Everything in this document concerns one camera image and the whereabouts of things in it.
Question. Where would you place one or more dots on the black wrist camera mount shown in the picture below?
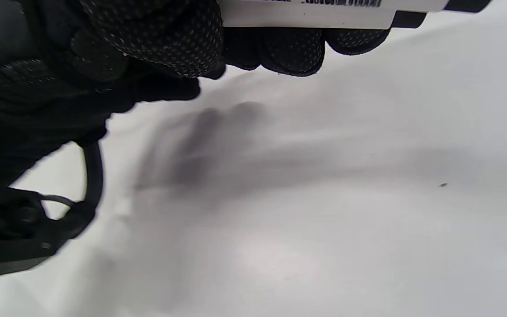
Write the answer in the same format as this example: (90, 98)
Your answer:
(7, 229)

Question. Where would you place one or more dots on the black-capped white marker pen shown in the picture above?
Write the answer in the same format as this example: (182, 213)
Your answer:
(306, 17)

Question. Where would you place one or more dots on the person's right hand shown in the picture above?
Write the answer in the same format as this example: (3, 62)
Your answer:
(60, 66)

